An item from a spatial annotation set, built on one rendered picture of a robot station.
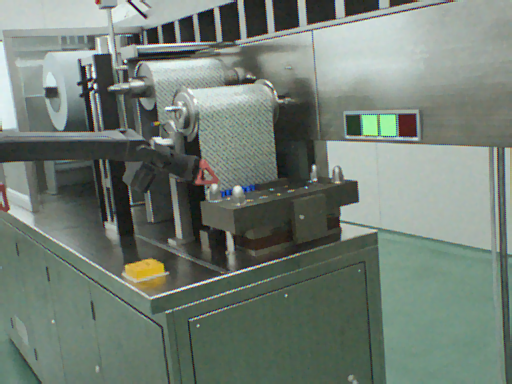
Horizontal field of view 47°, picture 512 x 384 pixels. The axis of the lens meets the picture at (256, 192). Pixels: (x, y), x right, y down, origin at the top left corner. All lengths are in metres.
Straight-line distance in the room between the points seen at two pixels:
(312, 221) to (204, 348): 0.42
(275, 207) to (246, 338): 0.32
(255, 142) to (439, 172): 2.92
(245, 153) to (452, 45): 0.62
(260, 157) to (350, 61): 0.36
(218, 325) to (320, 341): 0.32
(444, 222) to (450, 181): 0.32
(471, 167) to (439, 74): 2.93
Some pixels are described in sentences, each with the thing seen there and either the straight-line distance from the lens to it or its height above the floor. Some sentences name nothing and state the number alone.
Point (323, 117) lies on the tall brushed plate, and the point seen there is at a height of 1.20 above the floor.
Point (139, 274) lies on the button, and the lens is 1.36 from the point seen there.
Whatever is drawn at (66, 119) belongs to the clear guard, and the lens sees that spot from 2.49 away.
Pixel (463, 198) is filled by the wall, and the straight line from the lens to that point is 4.34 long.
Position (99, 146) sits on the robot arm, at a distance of 1.37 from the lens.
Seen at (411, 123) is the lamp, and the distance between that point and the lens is 1.40.
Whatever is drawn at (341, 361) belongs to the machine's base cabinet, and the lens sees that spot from 1.62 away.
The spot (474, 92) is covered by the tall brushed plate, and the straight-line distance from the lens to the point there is 1.29.
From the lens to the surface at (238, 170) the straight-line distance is 1.60.
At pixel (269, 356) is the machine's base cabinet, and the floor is 0.67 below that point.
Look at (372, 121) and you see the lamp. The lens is 1.48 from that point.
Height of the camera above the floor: 1.31
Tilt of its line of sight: 10 degrees down
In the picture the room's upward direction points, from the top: 5 degrees counter-clockwise
